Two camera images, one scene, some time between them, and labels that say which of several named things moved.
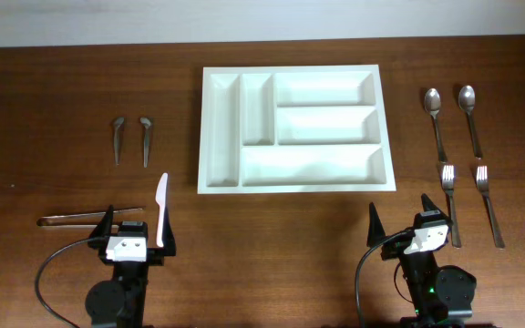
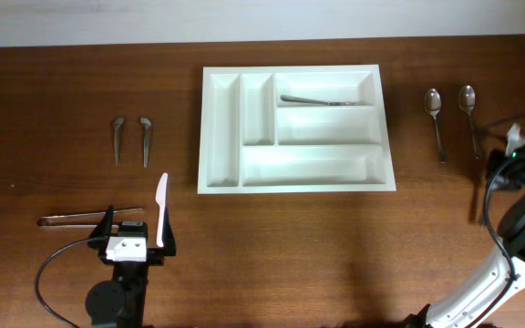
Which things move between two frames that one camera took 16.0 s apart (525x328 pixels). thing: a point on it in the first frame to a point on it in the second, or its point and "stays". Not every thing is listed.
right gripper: (375, 232) to (502, 181)
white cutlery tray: (298, 128) stays
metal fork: (448, 178) to (297, 98)
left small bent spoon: (117, 138) stays
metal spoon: (467, 97) stays
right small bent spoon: (147, 123) stays
